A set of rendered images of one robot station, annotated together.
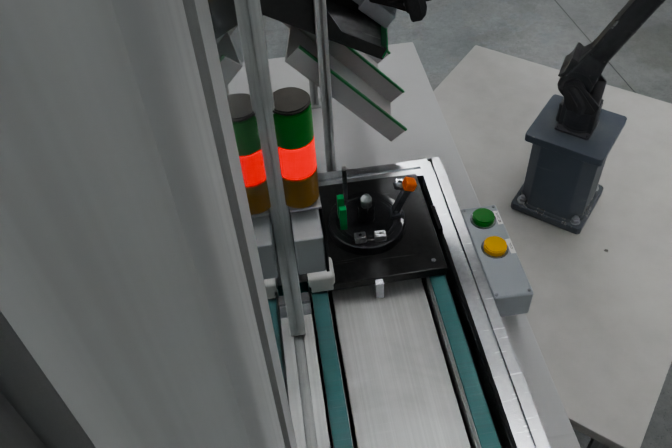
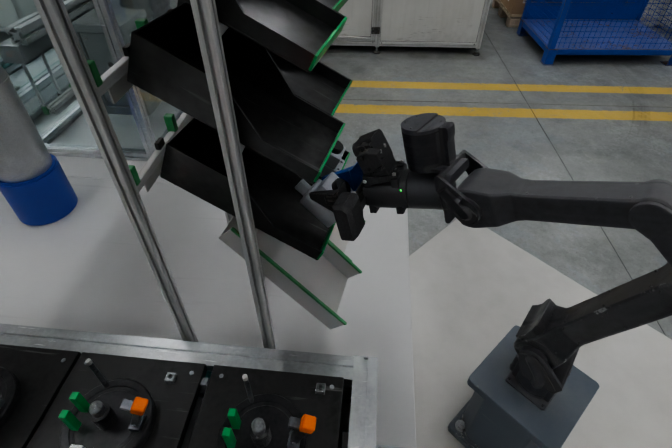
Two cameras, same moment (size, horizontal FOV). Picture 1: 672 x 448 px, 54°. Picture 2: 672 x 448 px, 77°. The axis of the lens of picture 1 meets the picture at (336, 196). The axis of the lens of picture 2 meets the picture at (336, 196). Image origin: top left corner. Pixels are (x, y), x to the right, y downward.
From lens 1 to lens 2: 0.64 m
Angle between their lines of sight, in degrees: 9
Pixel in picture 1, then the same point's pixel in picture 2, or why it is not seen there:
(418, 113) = (387, 278)
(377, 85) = (334, 261)
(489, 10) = (503, 154)
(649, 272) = not seen: outside the picture
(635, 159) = (603, 397)
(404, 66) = (391, 223)
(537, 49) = not seen: hidden behind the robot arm
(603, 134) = (564, 406)
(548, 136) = (495, 390)
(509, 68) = (489, 246)
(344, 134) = not seen: hidden behind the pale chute
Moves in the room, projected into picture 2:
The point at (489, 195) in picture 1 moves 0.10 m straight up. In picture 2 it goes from (428, 404) to (436, 379)
